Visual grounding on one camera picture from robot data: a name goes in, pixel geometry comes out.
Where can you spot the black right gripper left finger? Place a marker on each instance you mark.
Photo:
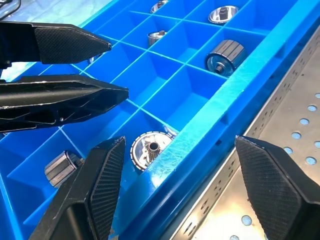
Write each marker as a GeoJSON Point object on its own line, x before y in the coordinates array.
{"type": "Point", "coordinates": [100, 190]}

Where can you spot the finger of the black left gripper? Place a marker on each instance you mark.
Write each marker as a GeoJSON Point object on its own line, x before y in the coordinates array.
{"type": "Point", "coordinates": [62, 100]}
{"type": "Point", "coordinates": [65, 45]}

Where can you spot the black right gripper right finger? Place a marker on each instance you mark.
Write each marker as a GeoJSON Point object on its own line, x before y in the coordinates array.
{"type": "Point", "coordinates": [275, 190]}

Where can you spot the silver metal motor rotor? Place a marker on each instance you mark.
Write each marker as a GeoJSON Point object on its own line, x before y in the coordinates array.
{"type": "Point", "coordinates": [60, 167]}
{"type": "Point", "coordinates": [142, 147]}
{"type": "Point", "coordinates": [157, 7]}
{"type": "Point", "coordinates": [153, 38]}
{"type": "Point", "coordinates": [222, 15]}
{"type": "Point", "coordinates": [225, 53]}

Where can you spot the blue compartment tray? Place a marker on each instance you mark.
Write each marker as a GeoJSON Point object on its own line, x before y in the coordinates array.
{"type": "Point", "coordinates": [190, 95]}

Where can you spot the perforated metal tray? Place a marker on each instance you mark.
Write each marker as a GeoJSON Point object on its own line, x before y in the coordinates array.
{"type": "Point", "coordinates": [300, 82]}

